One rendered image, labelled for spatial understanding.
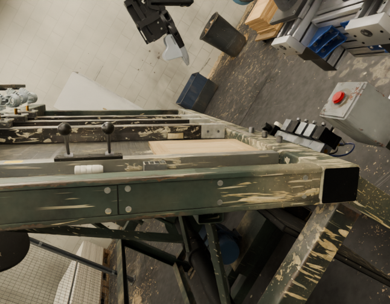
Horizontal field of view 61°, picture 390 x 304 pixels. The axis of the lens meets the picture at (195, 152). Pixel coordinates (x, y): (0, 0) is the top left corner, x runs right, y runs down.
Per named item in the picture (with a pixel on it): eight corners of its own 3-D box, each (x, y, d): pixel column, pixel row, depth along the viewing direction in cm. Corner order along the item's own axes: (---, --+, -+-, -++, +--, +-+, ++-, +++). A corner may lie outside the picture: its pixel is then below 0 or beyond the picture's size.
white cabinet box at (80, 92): (194, 140, 526) (72, 70, 464) (175, 171, 530) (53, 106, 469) (186, 134, 584) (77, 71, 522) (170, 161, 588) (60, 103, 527)
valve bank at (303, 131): (375, 145, 123) (329, 113, 116) (354, 178, 124) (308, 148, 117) (302, 128, 171) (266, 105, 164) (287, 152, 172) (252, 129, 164)
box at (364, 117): (409, 114, 94) (366, 80, 88) (387, 150, 95) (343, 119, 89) (377, 110, 105) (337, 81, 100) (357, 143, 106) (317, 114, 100)
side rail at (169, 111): (178, 122, 295) (178, 110, 292) (45, 124, 269) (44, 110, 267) (176, 121, 302) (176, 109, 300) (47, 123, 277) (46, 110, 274)
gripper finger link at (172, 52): (173, 74, 88) (154, 42, 85) (192, 63, 89) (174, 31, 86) (174, 74, 85) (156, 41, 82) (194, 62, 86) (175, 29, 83)
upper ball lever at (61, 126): (75, 163, 100) (70, 127, 92) (62, 163, 100) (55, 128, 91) (76, 154, 103) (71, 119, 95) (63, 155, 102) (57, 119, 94)
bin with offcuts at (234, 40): (253, 32, 533) (220, 8, 514) (236, 60, 537) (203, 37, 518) (241, 35, 582) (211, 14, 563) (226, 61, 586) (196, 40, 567)
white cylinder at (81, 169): (74, 177, 96) (102, 175, 98) (73, 167, 96) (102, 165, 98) (75, 174, 99) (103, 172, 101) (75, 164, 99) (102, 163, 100)
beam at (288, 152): (357, 202, 95) (361, 165, 93) (320, 205, 92) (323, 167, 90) (189, 120, 305) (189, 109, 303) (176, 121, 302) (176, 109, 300)
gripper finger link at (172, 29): (177, 49, 87) (159, 19, 84) (182, 46, 87) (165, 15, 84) (180, 48, 83) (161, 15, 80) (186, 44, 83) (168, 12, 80)
